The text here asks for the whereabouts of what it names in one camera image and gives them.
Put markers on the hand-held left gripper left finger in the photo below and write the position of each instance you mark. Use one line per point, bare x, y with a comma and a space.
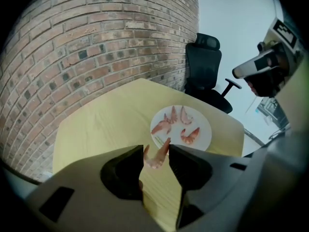
91, 192

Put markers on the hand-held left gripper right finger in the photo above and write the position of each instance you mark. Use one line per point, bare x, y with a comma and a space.
217, 182

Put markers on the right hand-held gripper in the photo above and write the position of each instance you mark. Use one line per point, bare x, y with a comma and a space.
282, 40

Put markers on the white plate with shrimp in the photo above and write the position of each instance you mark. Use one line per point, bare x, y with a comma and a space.
202, 120

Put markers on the metal shelf rack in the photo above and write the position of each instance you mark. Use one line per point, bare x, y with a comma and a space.
272, 112

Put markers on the black high-back office chair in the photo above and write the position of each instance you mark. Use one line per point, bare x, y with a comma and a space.
205, 69

